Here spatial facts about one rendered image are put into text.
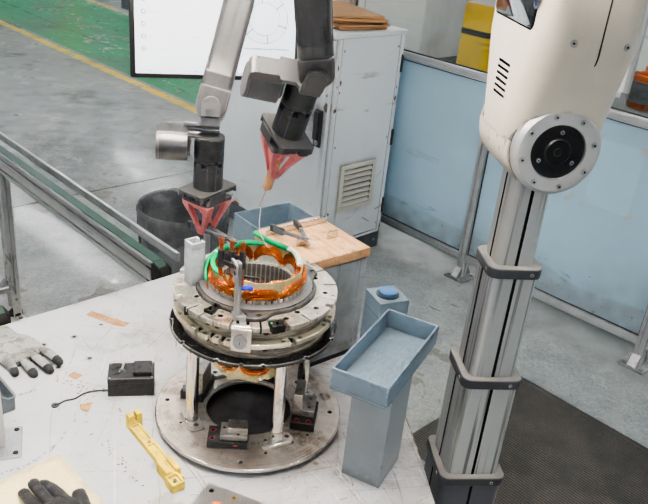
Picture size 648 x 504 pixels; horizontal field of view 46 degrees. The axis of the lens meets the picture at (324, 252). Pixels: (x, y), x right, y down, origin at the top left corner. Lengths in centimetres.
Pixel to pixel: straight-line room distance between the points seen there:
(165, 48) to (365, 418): 138
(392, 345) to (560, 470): 155
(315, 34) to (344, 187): 276
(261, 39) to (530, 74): 128
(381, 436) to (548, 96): 67
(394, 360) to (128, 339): 73
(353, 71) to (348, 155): 43
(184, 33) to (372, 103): 166
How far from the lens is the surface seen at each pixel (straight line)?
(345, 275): 174
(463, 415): 166
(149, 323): 195
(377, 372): 139
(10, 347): 186
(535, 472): 288
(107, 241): 251
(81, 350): 187
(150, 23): 238
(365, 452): 148
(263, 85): 124
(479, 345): 158
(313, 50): 117
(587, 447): 308
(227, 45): 145
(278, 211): 194
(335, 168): 380
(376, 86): 385
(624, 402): 342
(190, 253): 144
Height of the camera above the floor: 181
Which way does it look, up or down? 26 degrees down
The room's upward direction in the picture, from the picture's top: 6 degrees clockwise
